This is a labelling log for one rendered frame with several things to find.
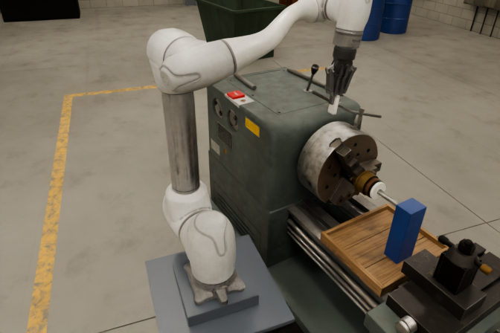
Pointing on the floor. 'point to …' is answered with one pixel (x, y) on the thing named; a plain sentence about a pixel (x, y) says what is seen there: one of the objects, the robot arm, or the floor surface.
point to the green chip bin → (236, 15)
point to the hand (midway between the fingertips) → (333, 104)
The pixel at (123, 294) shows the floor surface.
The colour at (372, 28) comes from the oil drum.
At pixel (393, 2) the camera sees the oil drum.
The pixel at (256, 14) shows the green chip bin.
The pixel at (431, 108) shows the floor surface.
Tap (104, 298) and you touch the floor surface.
